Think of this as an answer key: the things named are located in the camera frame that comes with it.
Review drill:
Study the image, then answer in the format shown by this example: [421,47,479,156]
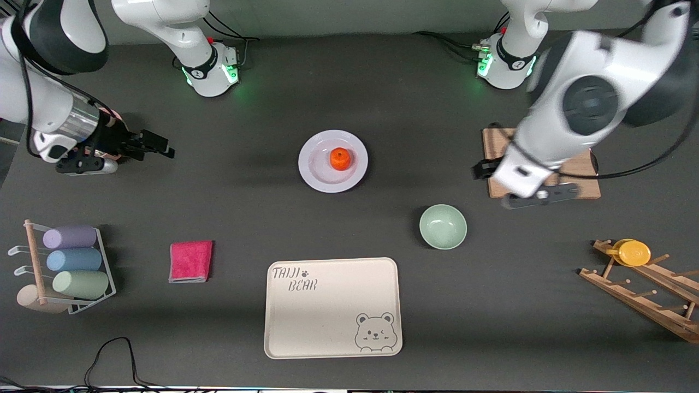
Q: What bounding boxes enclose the white round plate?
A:
[298,129,369,194]

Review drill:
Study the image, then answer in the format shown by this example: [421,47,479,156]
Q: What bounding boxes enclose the pink bowl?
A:
[101,109,124,161]

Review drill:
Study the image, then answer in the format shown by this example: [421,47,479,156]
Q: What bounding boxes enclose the pale green bowl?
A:
[419,204,468,251]

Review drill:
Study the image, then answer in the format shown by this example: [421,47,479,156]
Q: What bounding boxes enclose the wooden cutting board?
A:
[482,128,602,199]

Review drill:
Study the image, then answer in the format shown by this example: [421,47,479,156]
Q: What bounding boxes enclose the purple cup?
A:
[43,225,98,250]

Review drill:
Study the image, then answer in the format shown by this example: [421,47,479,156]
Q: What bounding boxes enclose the pink folded cloth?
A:
[168,240,214,284]

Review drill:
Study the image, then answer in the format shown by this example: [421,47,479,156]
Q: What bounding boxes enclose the blue cup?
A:
[46,248,103,272]

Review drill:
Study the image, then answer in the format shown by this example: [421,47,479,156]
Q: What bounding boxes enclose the green cup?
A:
[52,270,110,300]

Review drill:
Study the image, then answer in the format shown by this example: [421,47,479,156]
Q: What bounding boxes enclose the yellow cup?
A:
[612,239,651,267]

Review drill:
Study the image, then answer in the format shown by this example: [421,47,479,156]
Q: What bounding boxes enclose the beige cup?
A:
[16,284,69,314]

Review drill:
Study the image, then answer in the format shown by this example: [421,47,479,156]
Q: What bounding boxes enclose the cream bear print tray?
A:
[264,257,404,360]

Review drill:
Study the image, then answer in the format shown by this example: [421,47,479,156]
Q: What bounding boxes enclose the wooden peg drying rack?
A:
[579,239,699,344]

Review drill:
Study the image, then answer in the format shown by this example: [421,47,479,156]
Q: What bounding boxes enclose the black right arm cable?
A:
[15,0,112,112]

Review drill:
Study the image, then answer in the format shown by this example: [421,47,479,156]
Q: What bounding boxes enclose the black right arm base cables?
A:
[205,8,260,69]

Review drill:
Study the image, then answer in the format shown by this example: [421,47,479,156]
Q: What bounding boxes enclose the black arm base cables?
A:
[205,8,260,69]
[412,14,511,63]

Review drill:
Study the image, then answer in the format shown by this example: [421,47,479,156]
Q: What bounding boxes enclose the black left arm base cables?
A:
[412,14,511,63]

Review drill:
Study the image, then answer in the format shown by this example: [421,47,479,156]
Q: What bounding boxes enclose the white wire cup rack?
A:
[8,219,117,315]

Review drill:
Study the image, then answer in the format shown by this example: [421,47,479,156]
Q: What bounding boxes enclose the black table cable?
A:
[85,337,159,391]

